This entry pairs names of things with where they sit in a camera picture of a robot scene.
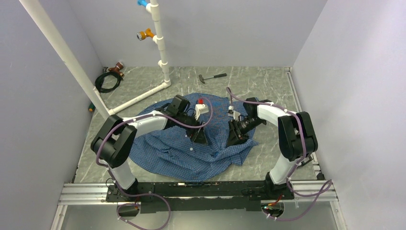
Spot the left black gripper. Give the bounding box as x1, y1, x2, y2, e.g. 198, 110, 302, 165
177, 112, 208, 146

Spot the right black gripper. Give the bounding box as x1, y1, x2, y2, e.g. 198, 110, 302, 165
226, 116, 265, 149

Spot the blue checkered shirt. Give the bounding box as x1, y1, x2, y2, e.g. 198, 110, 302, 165
129, 93, 258, 182

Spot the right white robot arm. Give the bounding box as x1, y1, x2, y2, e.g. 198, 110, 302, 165
226, 98, 318, 199

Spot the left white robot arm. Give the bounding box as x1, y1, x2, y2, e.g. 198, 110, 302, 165
90, 95, 214, 201

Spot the green orange screwdriver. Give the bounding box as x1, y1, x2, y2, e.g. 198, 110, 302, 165
88, 103, 95, 112

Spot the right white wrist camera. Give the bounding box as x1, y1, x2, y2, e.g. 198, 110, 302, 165
227, 105, 241, 121

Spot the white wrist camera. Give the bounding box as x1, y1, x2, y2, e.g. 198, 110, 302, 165
227, 105, 241, 121
194, 103, 209, 120

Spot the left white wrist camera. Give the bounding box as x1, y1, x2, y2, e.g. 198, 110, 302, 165
194, 103, 209, 120

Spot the black handled hammer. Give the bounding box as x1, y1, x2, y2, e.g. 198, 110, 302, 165
198, 73, 227, 84

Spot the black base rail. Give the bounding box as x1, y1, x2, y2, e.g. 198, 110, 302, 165
105, 181, 294, 214

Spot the coiled black hose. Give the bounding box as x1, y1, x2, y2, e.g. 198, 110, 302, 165
94, 71, 123, 94

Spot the orange hose nozzle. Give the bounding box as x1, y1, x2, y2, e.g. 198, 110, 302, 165
136, 28, 155, 41

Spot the white PVC pipe frame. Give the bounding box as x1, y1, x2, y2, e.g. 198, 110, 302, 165
20, 0, 171, 119

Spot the blue hose nozzle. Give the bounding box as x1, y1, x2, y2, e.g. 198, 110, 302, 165
137, 0, 149, 8

